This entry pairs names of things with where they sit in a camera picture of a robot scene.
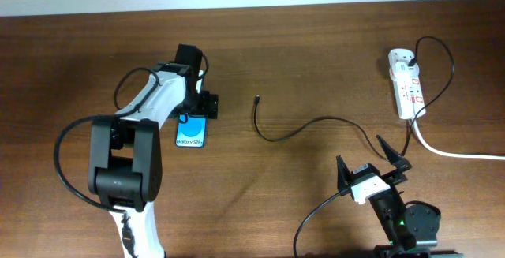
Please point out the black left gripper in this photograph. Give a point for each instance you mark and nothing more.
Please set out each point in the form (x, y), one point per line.
(207, 106)

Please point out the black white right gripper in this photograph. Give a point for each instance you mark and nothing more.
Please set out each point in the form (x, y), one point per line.
(395, 158)

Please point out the blue Galaxy smartphone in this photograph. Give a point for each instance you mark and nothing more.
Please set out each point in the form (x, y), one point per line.
(191, 132)

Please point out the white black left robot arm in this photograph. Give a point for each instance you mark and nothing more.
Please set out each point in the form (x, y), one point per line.
(125, 167)

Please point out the white charger plug adapter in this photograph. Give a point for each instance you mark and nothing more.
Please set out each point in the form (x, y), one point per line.
(401, 70)

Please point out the white power strip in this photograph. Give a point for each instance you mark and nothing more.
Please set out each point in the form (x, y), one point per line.
(408, 93)

